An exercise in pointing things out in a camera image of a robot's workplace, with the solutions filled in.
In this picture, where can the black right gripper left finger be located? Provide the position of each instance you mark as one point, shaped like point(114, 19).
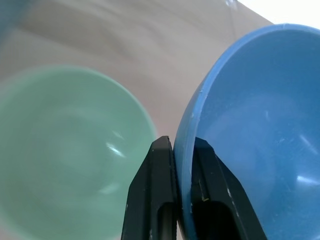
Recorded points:
point(147, 187)

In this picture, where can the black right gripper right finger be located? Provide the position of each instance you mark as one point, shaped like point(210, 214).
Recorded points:
point(220, 190)

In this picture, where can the blue bowl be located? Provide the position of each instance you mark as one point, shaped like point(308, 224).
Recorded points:
point(255, 125)

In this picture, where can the green bowl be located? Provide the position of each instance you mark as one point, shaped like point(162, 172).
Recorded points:
point(65, 150)

